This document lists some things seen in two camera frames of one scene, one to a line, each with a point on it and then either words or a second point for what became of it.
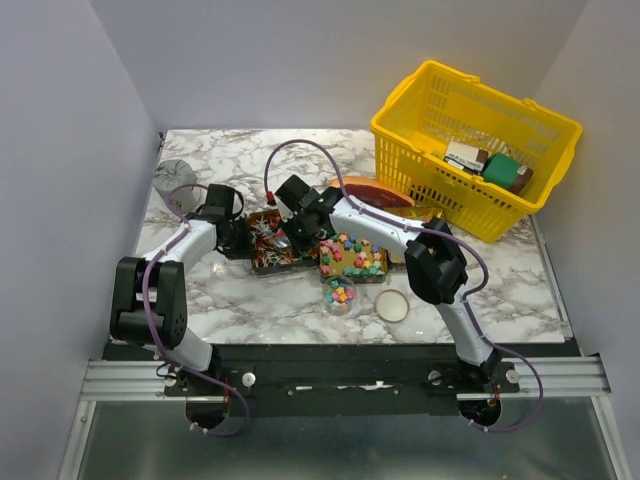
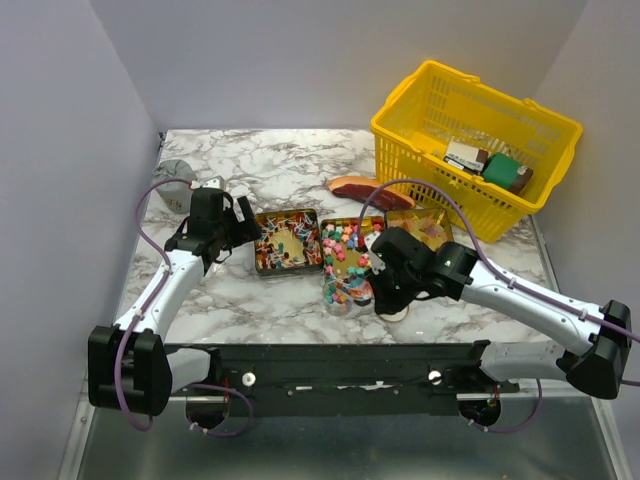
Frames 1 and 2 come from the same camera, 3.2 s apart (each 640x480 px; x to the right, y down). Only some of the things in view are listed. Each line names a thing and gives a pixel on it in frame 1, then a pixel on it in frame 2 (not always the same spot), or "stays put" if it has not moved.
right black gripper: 302,246 -> 384,302
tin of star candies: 345,255 stays put
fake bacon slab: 372,191 stays put
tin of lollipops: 271,248 stays put
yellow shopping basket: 474,154 stays put
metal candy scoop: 281,239 -> 361,292
